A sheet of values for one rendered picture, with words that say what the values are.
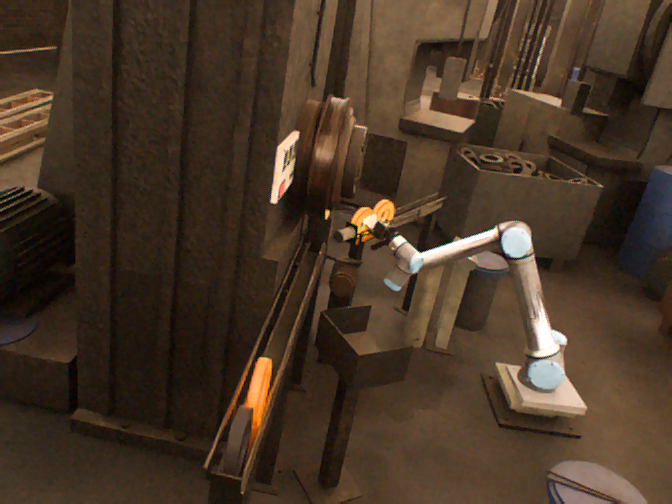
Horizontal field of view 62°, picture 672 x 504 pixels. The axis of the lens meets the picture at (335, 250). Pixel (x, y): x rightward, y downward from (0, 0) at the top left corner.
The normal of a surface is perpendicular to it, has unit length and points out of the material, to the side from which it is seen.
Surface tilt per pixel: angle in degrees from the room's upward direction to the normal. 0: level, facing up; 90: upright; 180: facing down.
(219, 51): 90
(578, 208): 90
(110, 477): 0
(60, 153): 90
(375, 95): 90
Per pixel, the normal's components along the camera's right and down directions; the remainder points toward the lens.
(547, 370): -0.31, 0.37
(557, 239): 0.14, 0.43
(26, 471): 0.17, -0.90
